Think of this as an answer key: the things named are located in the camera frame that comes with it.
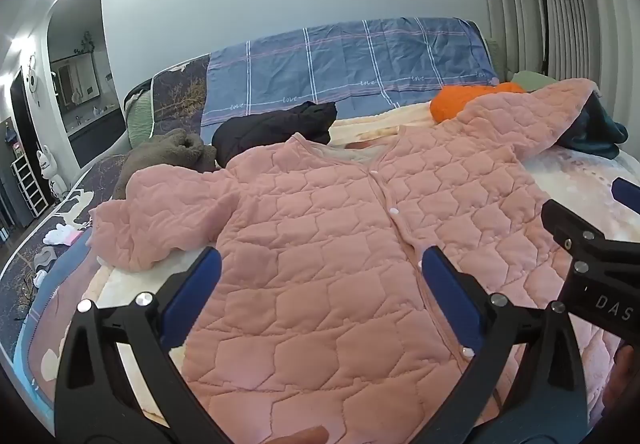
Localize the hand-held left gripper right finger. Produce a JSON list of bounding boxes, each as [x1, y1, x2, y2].
[[421, 245, 588, 444]]

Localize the white shelf rack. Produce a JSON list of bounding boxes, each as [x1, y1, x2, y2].
[[11, 155, 51, 217]]

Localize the orange puffer jacket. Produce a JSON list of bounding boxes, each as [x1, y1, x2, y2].
[[430, 81, 528, 125]]

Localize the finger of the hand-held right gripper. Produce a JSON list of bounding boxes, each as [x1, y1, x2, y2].
[[542, 199, 608, 255], [612, 177, 640, 215]]

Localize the black puffer jacket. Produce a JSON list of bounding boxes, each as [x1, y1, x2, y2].
[[211, 101, 338, 165]]

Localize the blue plaid pillow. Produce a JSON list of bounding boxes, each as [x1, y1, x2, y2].
[[200, 16, 501, 127]]

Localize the white socks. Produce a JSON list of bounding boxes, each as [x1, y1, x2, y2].
[[44, 223, 83, 246]]

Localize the square wall mirror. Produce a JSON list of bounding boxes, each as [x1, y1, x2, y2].
[[52, 56, 98, 107]]

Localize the white wall decoration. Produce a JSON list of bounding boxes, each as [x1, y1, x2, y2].
[[27, 54, 41, 105]]

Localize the grey pleated curtain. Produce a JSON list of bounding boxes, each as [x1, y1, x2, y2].
[[470, 0, 640, 205]]

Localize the dark teal garment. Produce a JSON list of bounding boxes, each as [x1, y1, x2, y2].
[[557, 94, 630, 160]]

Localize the green pillow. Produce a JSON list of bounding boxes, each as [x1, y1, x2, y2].
[[510, 70, 558, 92], [125, 89, 156, 150]]

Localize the cream bear printed blanket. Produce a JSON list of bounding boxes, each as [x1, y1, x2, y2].
[[40, 101, 640, 430]]

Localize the arched wall niche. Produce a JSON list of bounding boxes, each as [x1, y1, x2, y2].
[[45, 0, 126, 170]]

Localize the dark floral pillow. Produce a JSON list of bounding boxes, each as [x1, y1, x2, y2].
[[150, 56, 211, 145]]

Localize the grey-brown fleece garment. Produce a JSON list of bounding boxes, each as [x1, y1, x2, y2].
[[112, 128, 218, 200]]

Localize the white bear figurine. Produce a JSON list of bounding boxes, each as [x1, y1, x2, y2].
[[36, 144, 68, 205]]

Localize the pink quilted jacket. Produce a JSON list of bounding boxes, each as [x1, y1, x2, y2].
[[90, 78, 621, 444]]

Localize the person's right hand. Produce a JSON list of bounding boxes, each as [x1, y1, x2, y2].
[[612, 344, 640, 405]]

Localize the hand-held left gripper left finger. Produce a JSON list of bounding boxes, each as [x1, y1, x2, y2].
[[54, 246, 236, 444]]

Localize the dark vanity cabinet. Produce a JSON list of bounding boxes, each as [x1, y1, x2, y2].
[[67, 111, 126, 170]]

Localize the dark floral bed quilt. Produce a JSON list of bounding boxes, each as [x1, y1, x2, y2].
[[0, 154, 131, 375]]

